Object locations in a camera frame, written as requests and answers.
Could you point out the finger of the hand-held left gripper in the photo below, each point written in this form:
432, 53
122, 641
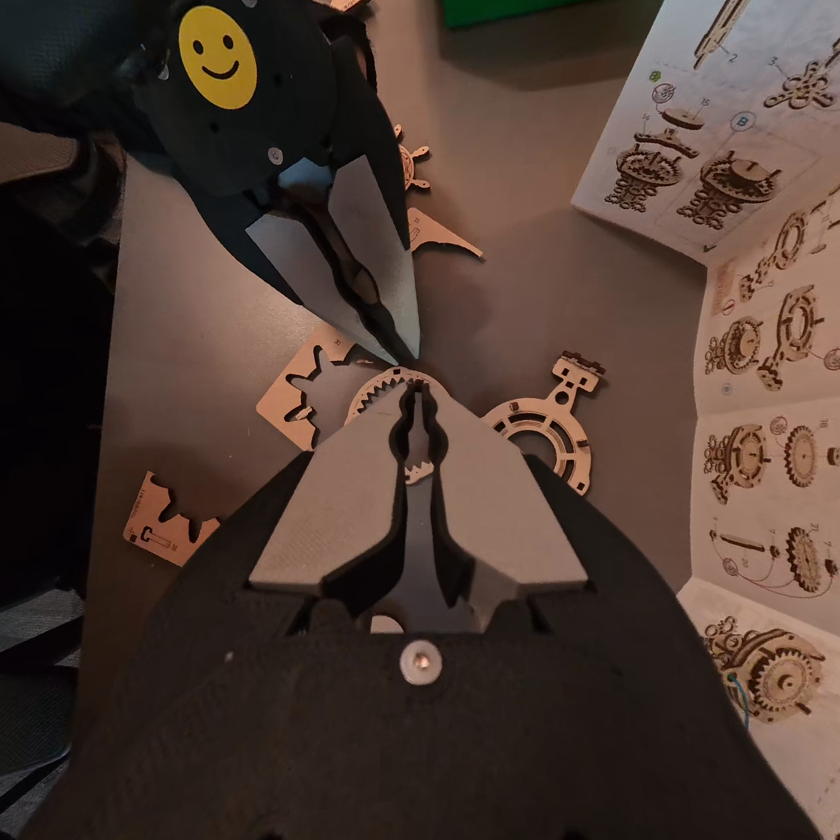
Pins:
380, 243
295, 262

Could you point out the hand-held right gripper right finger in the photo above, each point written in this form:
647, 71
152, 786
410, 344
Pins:
505, 525

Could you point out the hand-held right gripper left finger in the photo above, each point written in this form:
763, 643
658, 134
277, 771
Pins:
328, 518

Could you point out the curved wooden scrap piece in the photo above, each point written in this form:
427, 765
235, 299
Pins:
430, 231

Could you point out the wooden ship wheel part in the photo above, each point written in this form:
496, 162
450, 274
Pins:
423, 157

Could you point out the wooden scrap sheet gear cutout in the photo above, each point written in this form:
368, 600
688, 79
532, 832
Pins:
275, 400

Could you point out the large wooden part sheet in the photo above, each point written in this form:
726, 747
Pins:
148, 512

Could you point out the green box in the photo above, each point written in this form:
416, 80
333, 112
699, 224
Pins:
525, 10

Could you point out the blue thread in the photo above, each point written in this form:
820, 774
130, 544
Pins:
741, 702

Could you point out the folded paper instruction sheet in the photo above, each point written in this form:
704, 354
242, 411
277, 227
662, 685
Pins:
754, 275

